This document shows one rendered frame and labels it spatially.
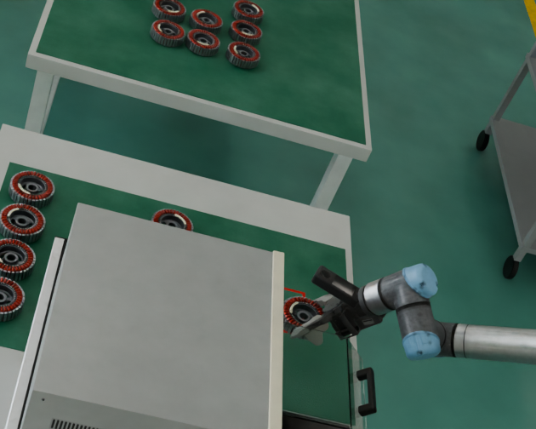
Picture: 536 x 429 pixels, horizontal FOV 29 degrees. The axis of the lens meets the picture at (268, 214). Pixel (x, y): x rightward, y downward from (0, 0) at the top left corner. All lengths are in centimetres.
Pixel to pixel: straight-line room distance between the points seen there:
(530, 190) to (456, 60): 127
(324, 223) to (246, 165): 136
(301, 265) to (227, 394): 117
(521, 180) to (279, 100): 160
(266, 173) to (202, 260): 245
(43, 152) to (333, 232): 83
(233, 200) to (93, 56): 68
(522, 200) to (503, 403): 102
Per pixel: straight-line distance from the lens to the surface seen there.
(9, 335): 242
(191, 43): 343
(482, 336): 231
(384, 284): 226
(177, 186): 290
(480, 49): 590
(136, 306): 176
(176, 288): 181
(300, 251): 286
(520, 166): 476
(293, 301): 243
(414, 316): 222
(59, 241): 212
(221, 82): 335
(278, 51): 361
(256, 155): 438
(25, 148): 288
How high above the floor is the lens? 259
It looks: 39 degrees down
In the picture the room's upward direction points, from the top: 24 degrees clockwise
